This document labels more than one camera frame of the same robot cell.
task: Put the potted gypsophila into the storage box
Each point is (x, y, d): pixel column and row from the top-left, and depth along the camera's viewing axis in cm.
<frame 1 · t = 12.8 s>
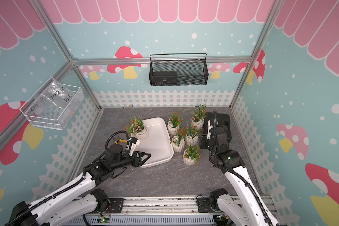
left hand: (147, 157, 76), fingers open
right hand: (203, 135, 75), fingers open
pink flower white pot: (136, 128, 91), point 15 cm above the table
red flower pot front: (191, 155, 80), point 14 cm above the table
red flower pot middle left: (178, 141, 91), point 9 cm above the table
red flower pot back left: (173, 123, 101), point 9 cm above the table
pink flower pot back right: (199, 114, 99), point 15 cm above the table
green plant pot middle right: (191, 135, 96), point 8 cm above the table
white plastic storage box: (158, 142, 106), on the table

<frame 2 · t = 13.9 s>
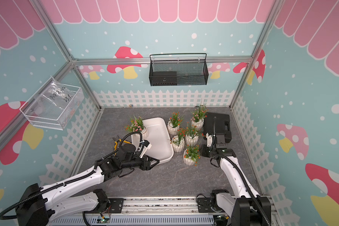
left hand: (155, 163, 76), fingers open
right hand: (201, 148, 85), fingers open
the named things where they were.

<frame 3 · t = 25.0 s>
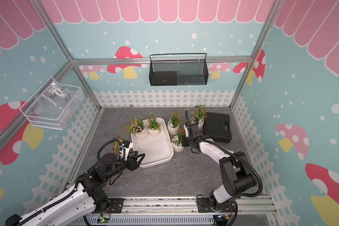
left hand: (141, 156, 76), fingers open
right hand: (183, 139, 92), fingers open
red flower pot front: (154, 127, 94), point 13 cm above the table
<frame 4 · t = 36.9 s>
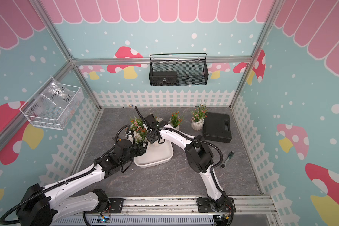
left hand: (145, 146, 81), fingers open
right hand: (152, 136, 93), fingers closed
black green marker pen: (228, 158, 93), on the table
